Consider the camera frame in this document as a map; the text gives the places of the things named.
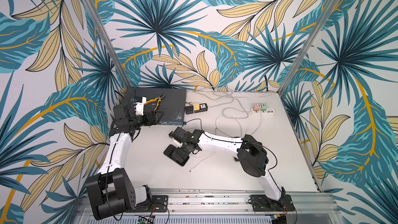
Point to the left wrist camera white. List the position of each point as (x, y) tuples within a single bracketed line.
[(139, 104)]

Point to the green charger plug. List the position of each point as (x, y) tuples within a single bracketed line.
[(264, 107)]

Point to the dark grey network switch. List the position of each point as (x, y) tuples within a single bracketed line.
[(172, 105)]

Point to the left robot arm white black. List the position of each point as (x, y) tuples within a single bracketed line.
[(110, 190)]

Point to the yellow charger plug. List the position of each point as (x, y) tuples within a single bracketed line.
[(196, 107)]

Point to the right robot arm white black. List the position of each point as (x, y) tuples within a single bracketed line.
[(250, 153)]

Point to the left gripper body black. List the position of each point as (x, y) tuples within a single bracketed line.
[(146, 122)]

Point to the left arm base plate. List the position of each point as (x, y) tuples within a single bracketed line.
[(157, 204)]

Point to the white power strip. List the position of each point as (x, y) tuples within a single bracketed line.
[(267, 113)]

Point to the aluminium rail frame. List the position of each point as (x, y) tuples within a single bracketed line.
[(195, 206)]

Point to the pink charger plug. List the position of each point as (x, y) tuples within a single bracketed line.
[(257, 108)]

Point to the yellow black pliers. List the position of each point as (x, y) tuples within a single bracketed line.
[(155, 102)]

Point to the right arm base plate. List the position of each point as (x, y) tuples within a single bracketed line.
[(270, 202)]

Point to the black phone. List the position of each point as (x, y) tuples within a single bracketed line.
[(169, 149)]

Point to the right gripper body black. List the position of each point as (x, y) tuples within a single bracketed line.
[(179, 151)]

